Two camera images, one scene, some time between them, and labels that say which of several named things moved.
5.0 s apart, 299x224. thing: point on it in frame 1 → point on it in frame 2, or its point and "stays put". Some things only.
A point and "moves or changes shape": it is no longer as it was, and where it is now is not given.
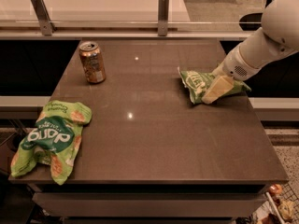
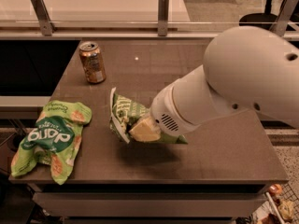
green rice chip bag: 54,138 stays put
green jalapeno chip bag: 197,84 moves or changes shape
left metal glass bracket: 47,25 stays put
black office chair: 252,21 stays put
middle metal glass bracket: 163,14 stays put
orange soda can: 92,62 stays put
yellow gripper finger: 221,85 → 146,131
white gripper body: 234,65 → 165,111
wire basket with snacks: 281,206 stays put
